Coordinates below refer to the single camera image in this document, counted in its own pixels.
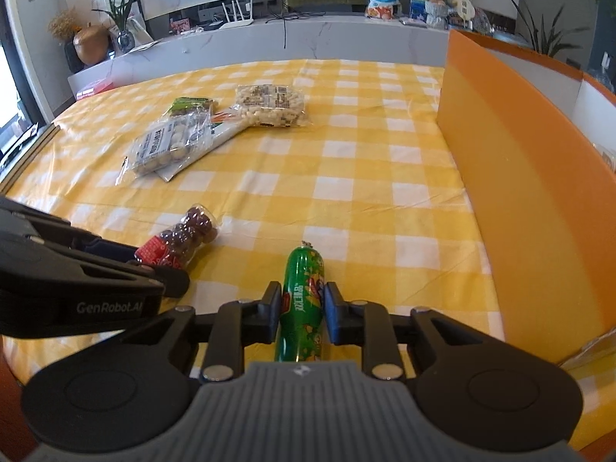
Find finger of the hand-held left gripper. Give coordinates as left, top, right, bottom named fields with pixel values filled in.
left=0, top=196, right=141, bottom=266
left=0, top=233, right=190, bottom=299

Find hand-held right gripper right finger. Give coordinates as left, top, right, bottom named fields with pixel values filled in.
left=325, top=283, right=511, bottom=378

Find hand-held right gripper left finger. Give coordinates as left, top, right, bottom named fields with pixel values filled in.
left=120, top=281, right=283, bottom=380

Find green sausage stick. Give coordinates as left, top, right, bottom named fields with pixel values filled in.
left=274, top=244, right=328, bottom=363

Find dark round candy packet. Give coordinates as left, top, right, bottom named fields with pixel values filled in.
left=135, top=204, right=220, bottom=271

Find white ball candy packet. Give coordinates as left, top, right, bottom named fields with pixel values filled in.
left=126, top=118, right=213, bottom=177

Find white snack packet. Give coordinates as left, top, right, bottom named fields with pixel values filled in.
left=154, top=110, right=251, bottom=184

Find small green snack packet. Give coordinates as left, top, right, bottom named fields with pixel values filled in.
left=171, top=97, right=215, bottom=117

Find beige peanut packet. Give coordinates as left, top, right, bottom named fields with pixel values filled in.
left=234, top=84, right=307, bottom=129

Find orange cardboard box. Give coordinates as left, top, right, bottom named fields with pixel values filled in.
left=435, top=29, right=616, bottom=367

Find dark flat board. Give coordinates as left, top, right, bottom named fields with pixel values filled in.
left=0, top=122, right=59, bottom=180

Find yellow checked tablecloth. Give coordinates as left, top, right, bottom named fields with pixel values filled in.
left=0, top=58, right=616, bottom=453

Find pink box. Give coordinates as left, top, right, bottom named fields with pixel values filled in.
left=74, top=78, right=114, bottom=102

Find black vase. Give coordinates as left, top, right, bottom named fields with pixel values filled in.
left=65, top=41, right=85, bottom=73

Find bronze round vase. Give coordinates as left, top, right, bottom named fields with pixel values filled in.
left=74, top=25, right=112, bottom=66

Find green plant in glass vase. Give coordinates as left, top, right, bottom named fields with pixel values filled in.
left=91, top=0, right=143, bottom=54

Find white marble television console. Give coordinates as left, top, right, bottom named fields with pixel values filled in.
left=67, top=13, right=449, bottom=103

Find dried yellow flowers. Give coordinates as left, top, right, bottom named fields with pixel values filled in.
left=48, top=7, right=83, bottom=44

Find white wifi router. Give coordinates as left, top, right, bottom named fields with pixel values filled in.
left=220, top=0, right=256, bottom=29

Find blue snack bag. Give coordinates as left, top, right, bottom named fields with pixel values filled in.
left=366, top=0, right=400, bottom=20

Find white bouquet basket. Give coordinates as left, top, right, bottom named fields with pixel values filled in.
left=426, top=0, right=449, bottom=30

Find round paper hand fan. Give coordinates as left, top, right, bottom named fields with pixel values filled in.
left=452, top=0, right=477, bottom=28

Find long-leaf potted plant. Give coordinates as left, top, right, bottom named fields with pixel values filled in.
left=507, top=0, right=578, bottom=59

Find picture frame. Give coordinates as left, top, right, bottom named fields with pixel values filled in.
left=122, top=0, right=155, bottom=42

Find black cables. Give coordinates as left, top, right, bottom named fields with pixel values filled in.
left=267, top=2, right=318, bottom=49

